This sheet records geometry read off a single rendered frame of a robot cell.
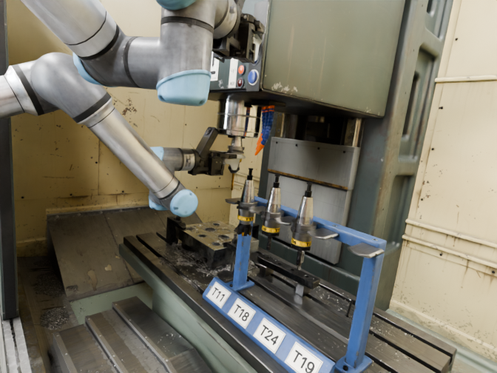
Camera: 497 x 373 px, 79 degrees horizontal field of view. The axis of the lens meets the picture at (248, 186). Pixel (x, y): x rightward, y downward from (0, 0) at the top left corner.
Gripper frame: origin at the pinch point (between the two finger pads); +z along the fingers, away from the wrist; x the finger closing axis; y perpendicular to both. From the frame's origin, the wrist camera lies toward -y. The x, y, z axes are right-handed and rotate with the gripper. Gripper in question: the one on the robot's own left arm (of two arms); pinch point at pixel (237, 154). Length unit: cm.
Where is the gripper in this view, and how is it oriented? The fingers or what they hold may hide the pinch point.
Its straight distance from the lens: 113.8
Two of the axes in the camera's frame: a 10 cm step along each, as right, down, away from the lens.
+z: 7.5, -0.5, 6.6
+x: 6.6, 2.1, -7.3
